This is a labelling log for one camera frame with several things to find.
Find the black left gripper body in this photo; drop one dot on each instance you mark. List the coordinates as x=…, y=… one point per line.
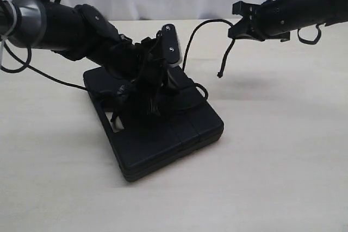
x=143, y=65

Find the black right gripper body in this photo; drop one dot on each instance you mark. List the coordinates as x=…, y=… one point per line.
x=268, y=21

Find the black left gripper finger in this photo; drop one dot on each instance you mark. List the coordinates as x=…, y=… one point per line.
x=151, y=95

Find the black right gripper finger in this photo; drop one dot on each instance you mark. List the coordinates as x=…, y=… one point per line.
x=244, y=30
x=245, y=9

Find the black plastic carrying case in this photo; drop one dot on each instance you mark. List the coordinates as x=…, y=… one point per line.
x=146, y=142

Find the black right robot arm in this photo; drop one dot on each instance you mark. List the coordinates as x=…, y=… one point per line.
x=305, y=13

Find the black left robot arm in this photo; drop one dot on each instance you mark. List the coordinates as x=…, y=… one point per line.
x=83, y=32

